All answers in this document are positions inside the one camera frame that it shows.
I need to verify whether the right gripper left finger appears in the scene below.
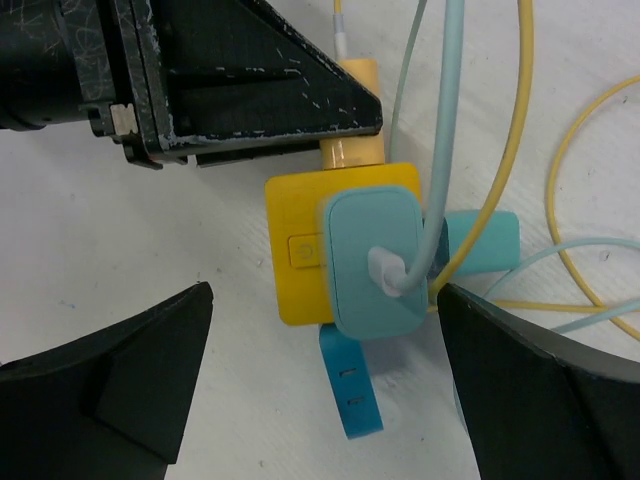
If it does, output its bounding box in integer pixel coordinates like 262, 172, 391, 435
1, 282, 214, 479

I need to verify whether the light teal usb charger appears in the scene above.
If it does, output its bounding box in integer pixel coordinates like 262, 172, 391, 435
318, 185, 428, 340

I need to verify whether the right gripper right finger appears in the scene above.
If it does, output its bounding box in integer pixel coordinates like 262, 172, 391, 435
437, 285, 639, 479

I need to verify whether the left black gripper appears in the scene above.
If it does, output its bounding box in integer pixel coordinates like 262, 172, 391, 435
1, 1, 162, 170

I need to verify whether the teal plug adapter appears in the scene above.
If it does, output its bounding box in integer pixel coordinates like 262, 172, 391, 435
427, 210, 520, 280

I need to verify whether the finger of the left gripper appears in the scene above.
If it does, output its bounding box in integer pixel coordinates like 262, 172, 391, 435
195, 133, 371, 169
133, 1, 382, 155

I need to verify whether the yellow cube power socket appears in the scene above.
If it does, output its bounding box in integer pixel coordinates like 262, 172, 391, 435
265, 163, 421, 326

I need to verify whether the yellow charging cable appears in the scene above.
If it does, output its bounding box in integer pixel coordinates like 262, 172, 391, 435
331, 0, 640, 314

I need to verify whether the blue plug adapter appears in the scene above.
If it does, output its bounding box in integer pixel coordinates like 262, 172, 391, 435
319, 324, 384, 439

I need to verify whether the light teal charging cable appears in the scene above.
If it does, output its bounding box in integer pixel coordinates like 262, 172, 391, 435
367, 0, 640, 337

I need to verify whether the pale yellow plug adapter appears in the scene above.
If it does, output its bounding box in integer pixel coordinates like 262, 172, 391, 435
319, 56, 386, 171

